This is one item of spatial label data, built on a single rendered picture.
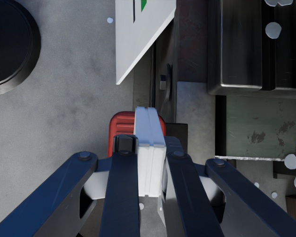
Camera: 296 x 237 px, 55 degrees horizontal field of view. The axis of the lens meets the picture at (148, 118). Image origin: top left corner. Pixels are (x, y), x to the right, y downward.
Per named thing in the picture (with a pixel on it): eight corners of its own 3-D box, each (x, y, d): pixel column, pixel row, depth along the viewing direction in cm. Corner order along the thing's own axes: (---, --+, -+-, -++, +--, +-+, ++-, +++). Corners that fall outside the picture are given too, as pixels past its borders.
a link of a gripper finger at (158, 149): (151, 145, 14) (167, 146, 14) (145, 106, 21) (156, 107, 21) (146, 197, 15) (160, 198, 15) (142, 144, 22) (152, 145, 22)
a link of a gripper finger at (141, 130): (146, 197, 15) (132, 197, 15) (142, 144, 22) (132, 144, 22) (151, 145, 14) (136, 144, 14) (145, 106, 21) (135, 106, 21)
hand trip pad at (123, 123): (157, 174, 37) (165, 179, 29) (110, 172, 36) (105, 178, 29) (159, 120, 37) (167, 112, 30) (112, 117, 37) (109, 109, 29)
